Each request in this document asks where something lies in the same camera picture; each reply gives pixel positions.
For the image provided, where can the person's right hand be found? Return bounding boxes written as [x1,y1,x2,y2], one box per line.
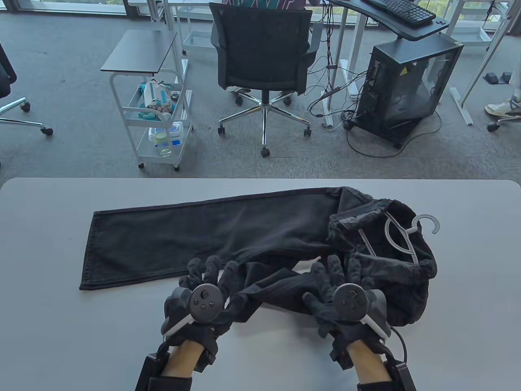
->
[303,255,392,370]

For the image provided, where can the person's left hand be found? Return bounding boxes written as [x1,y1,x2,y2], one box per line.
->
[162,256,241,372]

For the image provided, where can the black trousers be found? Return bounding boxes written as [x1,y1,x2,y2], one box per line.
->
[79,187,438,328]

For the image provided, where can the gray hanger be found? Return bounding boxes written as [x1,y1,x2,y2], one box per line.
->
[358,215,441,265]

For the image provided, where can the person's right forearm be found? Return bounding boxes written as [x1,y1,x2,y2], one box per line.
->
[349,340,394,391]

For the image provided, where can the person's left forearm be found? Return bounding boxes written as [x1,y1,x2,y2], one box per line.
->
[147,340,204,391]

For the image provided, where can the black round hand controller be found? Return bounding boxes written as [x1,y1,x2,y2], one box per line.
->
[162,284,225,340]
[334,284,392,340]

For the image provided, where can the white spray bottle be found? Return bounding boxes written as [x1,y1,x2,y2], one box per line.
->
[142,79,162,110]

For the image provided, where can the black mesh office chair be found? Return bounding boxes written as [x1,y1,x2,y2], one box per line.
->
[210,3,324,158]

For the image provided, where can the dark small side table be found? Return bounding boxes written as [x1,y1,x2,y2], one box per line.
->
[101,29,178,77]

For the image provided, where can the white rolling cart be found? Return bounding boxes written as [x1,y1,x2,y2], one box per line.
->
[175,0,217,56]

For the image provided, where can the chrome chair leg with caster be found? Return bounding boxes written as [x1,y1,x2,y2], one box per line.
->
[487,116,521,132]

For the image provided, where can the black computer tower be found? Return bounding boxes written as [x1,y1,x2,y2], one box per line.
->
[353,33,464,149]

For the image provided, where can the dark desk with white legs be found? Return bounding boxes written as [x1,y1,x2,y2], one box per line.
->
[322,0,460,130]

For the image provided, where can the black chair with chrome base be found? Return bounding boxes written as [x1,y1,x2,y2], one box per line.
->
[0,41,53,137]

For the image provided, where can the black keyboard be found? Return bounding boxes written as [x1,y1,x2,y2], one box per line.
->
[362,0,437,28]

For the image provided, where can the white tray cart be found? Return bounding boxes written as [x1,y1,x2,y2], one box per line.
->
[447,0,493,47]

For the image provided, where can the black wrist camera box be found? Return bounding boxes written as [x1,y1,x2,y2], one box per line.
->
[136,342,171,391]
[383,352,418,391]

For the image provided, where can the long black floor cable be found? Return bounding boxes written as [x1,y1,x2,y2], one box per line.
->
[345,109,442,159]

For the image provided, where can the white wire utility cart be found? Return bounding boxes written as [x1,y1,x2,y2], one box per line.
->
[110,69,194,171]

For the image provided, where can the bundle of black cables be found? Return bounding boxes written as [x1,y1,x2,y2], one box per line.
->
[307,6,371,123]

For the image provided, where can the white aluminium frame stand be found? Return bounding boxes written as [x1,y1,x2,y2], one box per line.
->
[450,0,521,125]

